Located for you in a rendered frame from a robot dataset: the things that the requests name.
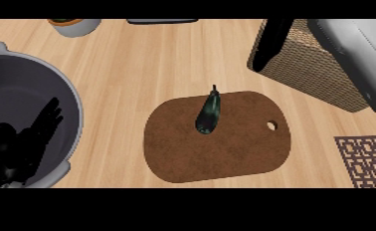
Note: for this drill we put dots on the large grey pot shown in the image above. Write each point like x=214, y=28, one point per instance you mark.
x=34, y=82

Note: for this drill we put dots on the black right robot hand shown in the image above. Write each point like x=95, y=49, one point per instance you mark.
x=272, y=42

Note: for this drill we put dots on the dark flat appliance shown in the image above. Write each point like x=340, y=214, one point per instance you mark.
x=161, y=21

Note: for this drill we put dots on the dark green eggplant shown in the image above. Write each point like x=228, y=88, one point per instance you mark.
x=208, y=115

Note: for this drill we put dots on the brown wooden cutting board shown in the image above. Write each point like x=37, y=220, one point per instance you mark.
x=220, y=155

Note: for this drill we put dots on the brown patterned placemat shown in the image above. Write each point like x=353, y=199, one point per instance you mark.
x=360, y=160

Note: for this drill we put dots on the grey plant pot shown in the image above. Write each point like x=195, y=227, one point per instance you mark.
x=79, y=29

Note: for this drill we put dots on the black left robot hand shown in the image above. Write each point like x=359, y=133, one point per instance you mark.
x=24, y=148

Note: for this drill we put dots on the brown wicker basket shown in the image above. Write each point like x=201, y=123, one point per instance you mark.
x=313, y=72

